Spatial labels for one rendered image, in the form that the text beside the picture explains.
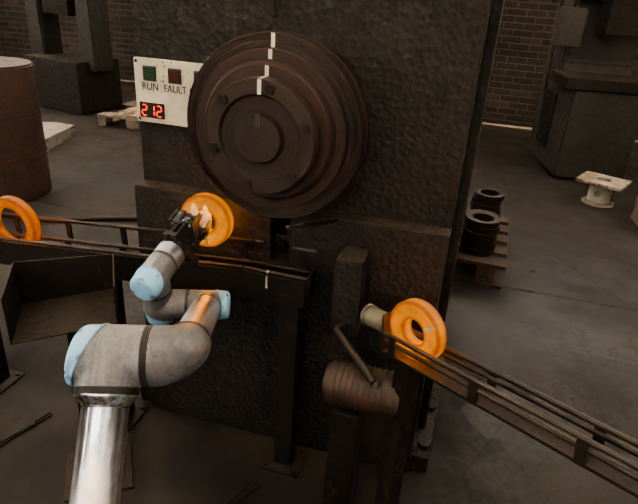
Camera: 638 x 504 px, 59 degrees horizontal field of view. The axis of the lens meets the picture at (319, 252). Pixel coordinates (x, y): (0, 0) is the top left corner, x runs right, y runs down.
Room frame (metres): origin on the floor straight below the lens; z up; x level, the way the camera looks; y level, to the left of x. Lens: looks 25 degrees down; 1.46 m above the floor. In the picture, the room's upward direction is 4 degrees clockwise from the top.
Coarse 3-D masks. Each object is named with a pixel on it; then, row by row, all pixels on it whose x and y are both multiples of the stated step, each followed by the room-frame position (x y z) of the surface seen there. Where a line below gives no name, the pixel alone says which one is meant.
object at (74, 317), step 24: (24, 264) 1.36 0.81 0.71; (48, 264) 1.38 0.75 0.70; (72, 264) 1.40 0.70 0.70; (96, 264) 1.43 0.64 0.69; (24, 288) 1.36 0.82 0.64; (48, 288) 1.38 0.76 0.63; (72, 288) 1.40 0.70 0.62; (96, 288) 1.42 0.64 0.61; (24, 312) 1.31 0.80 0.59; (48, 312) 1.31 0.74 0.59; (72, 312) 1.31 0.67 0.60; (96, 312) 1.31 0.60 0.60; (24, 336) 1.20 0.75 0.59; (48, 336) 1.20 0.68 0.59; (72, 336) 1.28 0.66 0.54; (72, 456) 1.36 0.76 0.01
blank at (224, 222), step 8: (192, 200) 1.50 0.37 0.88; (200, 200) 1.49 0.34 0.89; (208, 200) 1.48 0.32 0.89; (216, 200) 1.48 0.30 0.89; (184, 208) 1.50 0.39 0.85; (200, 208) 1.49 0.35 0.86; (208, 208) 1.48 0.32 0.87; (216, 208) 1.48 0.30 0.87; (224, 208) 1.47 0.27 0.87; (216, 216) 1.48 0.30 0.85; (224, 216) 1.47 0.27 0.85; (232, 216) 1.49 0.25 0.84; (216, 224) 1.47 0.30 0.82; (224, 224) 1.47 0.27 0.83; (232, 224) 1.48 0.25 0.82; (216, 232) 1.47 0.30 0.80; (224, 232) 1.47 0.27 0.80; (208, 240) 1.48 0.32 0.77; (216, 240) 1.47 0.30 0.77; (224, 240) 1.47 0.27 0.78
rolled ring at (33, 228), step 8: (0, 200) 1.66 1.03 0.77; (8, 200) 1.65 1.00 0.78; (16, 200) 1.66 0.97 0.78; (0, 208) 1.66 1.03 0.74; (16, 208) 1.65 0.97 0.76; (24, 208) 1.65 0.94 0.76; (0, 216) 1.70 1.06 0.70; (24, 216) 1.64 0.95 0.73; (32, 216) 1.65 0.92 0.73; (0, 224) 1.69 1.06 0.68; (32, 224) 1.63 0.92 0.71; (0, 232) 1.67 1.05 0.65; (8, 232) 1.70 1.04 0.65; (32, 232) 1.63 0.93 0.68; (40, 232) 1.66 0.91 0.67
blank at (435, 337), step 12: (408, 300) 1.19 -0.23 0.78; (420, 300) 1.18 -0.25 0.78; (396, 312) 1.21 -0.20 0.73; (408, 312) 1.18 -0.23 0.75; (420, 312) 1.15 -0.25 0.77; (432, 312) 1.14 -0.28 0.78; (396, 324) 1.20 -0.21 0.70; (408, 324) 1.20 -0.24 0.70; (420, 324) 1.15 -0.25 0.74; (432, 324) 1.12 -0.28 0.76; (408, 336) 1.18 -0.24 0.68; (432, 336) 1.12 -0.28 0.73; (444, 336) 1.12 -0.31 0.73; (408, 348) 1.17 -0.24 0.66; (420, 348) 1.14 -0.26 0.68; (432, 348) 1.11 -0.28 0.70; (444, 348) 1.12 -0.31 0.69
